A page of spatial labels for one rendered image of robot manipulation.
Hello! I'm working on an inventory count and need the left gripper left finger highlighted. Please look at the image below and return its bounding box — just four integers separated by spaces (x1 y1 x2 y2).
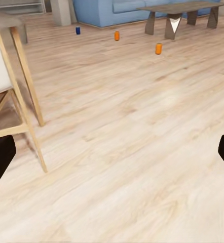
0 135 16 179

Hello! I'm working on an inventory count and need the trash can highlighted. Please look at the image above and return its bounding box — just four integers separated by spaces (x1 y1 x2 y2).
17 24 27 45

